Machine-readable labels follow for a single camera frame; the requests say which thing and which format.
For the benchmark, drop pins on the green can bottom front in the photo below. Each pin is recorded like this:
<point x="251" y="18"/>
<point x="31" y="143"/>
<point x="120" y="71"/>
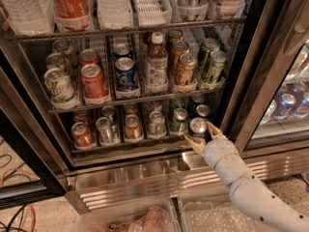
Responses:
<point x="178" y="123"/>

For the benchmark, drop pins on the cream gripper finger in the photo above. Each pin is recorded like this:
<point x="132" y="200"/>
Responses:
<point x="215" y="132"/>
<point x="196" y="143"/>

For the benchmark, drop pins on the blue pepsi can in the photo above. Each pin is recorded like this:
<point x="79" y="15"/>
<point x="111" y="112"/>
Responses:
<point x="126" y="75"/>
<point x="198" y="128"/>
<point x="203" y="111"/>

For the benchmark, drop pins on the clear plastic bin right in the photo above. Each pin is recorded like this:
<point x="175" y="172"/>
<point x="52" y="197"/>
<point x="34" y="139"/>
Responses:
<point x="212" y="213"/>

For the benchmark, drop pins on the blue pepsi can behind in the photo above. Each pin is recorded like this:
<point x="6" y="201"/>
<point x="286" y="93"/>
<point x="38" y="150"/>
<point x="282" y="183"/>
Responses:
<point x="203" y="111"/>

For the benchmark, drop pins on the clear plastic bin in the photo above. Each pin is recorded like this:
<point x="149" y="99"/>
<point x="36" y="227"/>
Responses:
<point x="152" y="214"/>
<point x="212" y="213"/>

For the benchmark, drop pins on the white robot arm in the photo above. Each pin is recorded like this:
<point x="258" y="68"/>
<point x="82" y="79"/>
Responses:
<point x="247" y="192"/>

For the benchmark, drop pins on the silver can bottom front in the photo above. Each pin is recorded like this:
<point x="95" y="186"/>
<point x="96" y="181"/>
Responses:
<point x="156" y="125"/>

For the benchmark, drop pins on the orange can bottom front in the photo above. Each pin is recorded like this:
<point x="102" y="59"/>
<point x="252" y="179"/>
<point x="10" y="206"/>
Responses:
<point x="133" y="128"/>

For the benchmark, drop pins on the red coke bottle top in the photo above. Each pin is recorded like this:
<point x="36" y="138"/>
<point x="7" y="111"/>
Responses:
<point x="70" y="9"/>

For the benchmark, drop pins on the glass fridge door right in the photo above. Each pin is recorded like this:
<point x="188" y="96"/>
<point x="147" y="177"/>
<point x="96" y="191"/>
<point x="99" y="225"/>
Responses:
<point x="272" y="119"/>

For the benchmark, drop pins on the red coke can front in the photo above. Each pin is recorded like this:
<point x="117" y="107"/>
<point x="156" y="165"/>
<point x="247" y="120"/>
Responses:
<point x="93" y="80"/>

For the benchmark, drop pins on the green can middle front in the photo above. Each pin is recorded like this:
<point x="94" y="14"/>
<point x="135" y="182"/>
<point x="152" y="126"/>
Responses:
<point x="215" y="67"/>

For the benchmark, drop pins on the brown tea bottle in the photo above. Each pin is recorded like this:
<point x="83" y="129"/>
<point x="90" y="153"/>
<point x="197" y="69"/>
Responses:
<point x="156" y="61"/>

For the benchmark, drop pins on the orange can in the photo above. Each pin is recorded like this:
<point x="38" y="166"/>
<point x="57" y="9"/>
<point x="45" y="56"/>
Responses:
<point x="133" y="128"/>
<point x="185" y="69"/>

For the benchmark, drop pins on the green 7up can front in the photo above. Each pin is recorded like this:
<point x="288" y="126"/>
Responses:
<point x="58" y="85"/>

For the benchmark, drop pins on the clear water bottle top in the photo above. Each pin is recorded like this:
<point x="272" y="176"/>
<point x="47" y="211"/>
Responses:
<point x="30" y="17"/>

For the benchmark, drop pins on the silver diet can bottom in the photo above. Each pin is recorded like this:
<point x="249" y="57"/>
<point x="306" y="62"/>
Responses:
<point x="104" y="130"/>

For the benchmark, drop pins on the orange can middle front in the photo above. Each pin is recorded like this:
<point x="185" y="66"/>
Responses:
<point x="185" y="69"/>

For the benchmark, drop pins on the clear plastic bin left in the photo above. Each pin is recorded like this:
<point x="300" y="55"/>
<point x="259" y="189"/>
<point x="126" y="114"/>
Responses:
<point x="152" y="214"/>

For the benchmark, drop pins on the blue pepsi can front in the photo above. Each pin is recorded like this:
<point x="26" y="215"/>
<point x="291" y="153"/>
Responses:
<point x="198" y="128"/>

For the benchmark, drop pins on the red can bottom front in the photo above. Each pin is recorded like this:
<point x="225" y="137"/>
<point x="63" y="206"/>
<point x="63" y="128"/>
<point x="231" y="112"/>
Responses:
<point x="82" y="135"/>

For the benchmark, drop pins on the blue pepsi can middle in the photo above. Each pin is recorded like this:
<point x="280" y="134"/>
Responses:
<point x="126" y="75"/>

